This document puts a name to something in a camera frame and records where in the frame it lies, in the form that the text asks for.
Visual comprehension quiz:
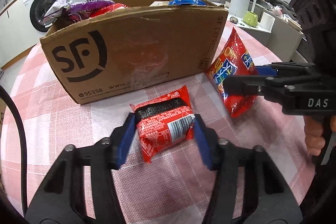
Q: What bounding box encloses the red blue-label chip bag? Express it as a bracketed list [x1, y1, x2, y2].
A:
[206, 29, 258, 118]

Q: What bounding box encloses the small red snack packet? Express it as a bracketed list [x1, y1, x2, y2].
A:
[130, 86, 195, 162]

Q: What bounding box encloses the blue Oreo packet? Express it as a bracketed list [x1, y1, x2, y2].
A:
[168, 0, 207, 6]

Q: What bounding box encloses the purple snack bag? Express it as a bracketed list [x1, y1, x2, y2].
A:
[41, 0, 114, 24]

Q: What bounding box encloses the red white balloon bag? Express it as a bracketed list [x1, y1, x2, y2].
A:
[89, 3, 127, 18]

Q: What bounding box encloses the person's right hand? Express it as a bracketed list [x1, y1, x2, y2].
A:
[303, 116, 326, 156]

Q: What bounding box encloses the marble coffee table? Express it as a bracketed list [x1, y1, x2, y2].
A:
[228, 13, 272, 42]

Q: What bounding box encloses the toilet paper roll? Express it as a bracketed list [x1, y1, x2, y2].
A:
[259, 12, 275, 32]

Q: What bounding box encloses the green mug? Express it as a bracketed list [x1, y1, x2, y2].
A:
[243, 11, 258, 27]

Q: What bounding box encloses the metal tea infuser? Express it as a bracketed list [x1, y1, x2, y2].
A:
[230, 16, 245, 27]

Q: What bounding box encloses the white electric kettle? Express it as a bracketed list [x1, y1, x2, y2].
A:
[228, 0, 257, 18]

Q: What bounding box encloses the pink checkered tablecloth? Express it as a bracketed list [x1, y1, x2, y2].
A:
[1, 46, 314, 223]

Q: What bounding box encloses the SF cardboard box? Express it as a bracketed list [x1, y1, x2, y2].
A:
[41, 0, 228, 105]

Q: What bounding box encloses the white washing machine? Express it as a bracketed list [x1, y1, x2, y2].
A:
[22, 0, 68, 33]

